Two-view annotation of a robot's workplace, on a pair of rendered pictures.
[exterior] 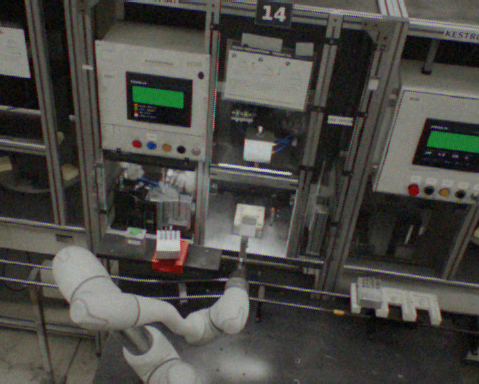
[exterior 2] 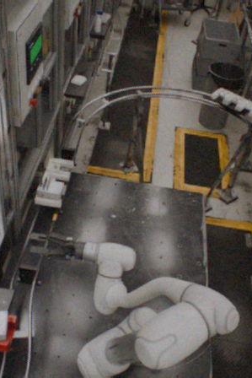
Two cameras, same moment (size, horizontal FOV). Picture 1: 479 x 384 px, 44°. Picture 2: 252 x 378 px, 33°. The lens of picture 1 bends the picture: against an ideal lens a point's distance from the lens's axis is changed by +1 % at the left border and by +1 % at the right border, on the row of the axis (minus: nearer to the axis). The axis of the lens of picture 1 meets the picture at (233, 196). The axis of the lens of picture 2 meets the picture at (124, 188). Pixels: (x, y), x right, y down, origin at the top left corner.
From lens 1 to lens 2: 1.86 m
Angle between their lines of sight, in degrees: 68
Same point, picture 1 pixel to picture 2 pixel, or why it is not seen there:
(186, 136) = not seen: outside the picture
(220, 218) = not seen: outside the picture
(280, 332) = (52, 268)
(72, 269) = (188, 328)
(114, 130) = not seen: outside the picture
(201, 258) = not seen: outside the picture
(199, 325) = (121, 288)
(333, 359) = (79, 238)
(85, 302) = (231, 309)
